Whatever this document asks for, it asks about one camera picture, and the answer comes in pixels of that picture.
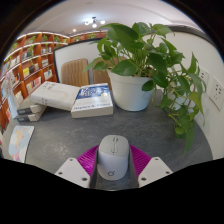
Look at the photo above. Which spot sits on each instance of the colourful cartoon print mouse pad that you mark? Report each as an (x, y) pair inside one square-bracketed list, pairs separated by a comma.
[(20, 143)]

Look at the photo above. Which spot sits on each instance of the blue cover book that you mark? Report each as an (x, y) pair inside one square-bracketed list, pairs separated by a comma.
[(91, 101)]

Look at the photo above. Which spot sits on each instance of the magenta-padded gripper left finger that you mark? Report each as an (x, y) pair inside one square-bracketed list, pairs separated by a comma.
[(71, 171)]

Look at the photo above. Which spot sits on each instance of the green plant in white pot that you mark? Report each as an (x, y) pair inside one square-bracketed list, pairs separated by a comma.
[(130, 93)]

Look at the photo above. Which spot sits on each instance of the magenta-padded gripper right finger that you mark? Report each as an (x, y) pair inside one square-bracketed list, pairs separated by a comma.
[(155, 171)]

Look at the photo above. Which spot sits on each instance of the white desk partition panel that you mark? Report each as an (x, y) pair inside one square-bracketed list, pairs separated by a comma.
[(75, 51)]

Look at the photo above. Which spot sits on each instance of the thick white book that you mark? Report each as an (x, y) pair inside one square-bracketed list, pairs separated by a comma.
[(55, 95)]

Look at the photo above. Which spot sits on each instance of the orange wooden book shelf unit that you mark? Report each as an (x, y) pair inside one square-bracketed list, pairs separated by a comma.
[(30, 63)]

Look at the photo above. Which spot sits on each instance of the white wall socket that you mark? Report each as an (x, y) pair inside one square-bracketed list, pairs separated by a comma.
[(217, 93), (204, 76)]

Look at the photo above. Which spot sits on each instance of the multi-bulb ceiling lamp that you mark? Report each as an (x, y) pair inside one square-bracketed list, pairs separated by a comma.
[(94, 23)]

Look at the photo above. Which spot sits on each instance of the grey white computer mouse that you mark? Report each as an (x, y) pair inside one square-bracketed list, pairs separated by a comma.
[(113, 156)]

